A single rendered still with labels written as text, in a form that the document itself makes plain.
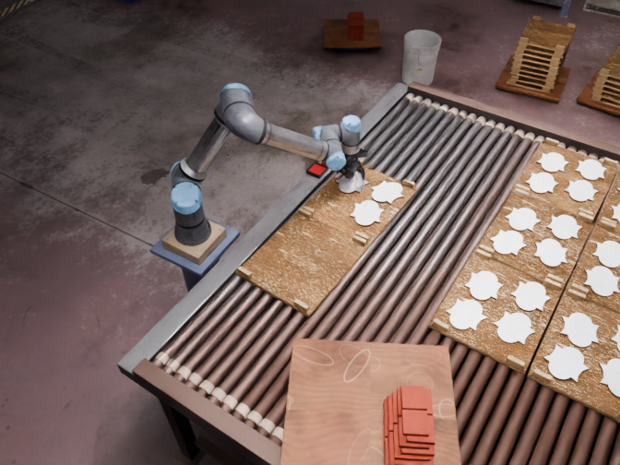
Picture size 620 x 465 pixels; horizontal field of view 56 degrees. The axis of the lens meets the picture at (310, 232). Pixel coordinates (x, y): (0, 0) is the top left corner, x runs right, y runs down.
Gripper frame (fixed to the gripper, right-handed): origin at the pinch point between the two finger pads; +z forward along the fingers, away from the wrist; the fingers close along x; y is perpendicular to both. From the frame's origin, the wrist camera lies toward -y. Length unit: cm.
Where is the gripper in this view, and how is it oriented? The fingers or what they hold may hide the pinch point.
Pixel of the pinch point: (351, 182)
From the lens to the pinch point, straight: 257.3
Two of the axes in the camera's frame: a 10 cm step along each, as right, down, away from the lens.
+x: 8.1, 4.2, -4.1
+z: 0.2, 6.8, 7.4
